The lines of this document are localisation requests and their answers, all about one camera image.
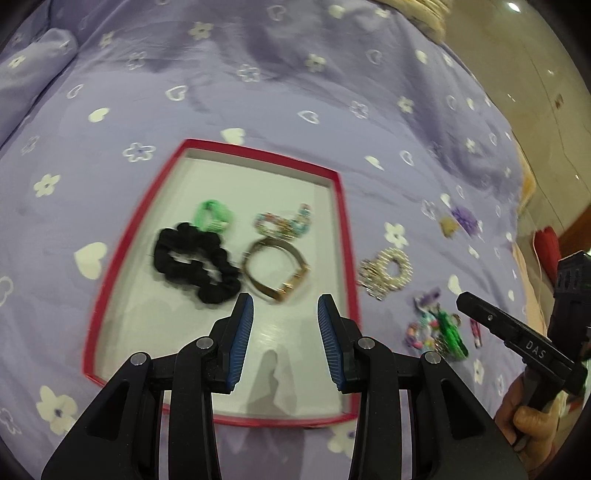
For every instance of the black scrunchie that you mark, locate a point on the black scrunchie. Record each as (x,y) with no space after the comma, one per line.
(184,240)

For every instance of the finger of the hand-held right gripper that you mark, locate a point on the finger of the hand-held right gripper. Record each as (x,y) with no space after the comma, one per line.
(508,327)

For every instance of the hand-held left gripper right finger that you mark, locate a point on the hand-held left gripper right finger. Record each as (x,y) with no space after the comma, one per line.
(330,341)

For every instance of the purple flower print duvet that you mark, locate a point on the purple flower print duvet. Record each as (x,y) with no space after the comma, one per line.
(37,69)

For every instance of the red shallow box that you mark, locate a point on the red shallow box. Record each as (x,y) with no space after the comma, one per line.
(277,184)

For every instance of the pink hair clip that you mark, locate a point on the pink hair clip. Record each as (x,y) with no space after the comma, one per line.
(475,334)

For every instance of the green hair bow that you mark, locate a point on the green hair bow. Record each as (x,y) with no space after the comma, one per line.
(214,219)

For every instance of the purple flower hair clip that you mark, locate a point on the purple flower hair clip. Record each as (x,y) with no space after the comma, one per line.
(464,217)

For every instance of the gold wrist watch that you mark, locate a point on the gold wrist watch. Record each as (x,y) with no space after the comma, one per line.
(288,288)

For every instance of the person's right hand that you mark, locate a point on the person's right hand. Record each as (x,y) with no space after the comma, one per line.
(531,422)

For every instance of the green braided band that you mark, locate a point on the green braided band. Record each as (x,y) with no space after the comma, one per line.
(455,341)

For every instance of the small yellow hair clip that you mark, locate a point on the small yellow hair clip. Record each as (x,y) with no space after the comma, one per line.
(449,227)

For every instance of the red cloth object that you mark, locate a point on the red cloth object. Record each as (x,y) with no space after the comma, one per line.
(548,249)

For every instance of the cream printed pillow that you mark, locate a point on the cream printed pillow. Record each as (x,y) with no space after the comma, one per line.
(429,14)

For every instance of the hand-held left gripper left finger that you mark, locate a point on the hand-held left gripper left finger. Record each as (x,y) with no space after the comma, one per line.
(240,337)

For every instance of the purple flower print bedsheet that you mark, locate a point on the purple flower print bedsheet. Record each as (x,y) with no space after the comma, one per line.
(277,92)

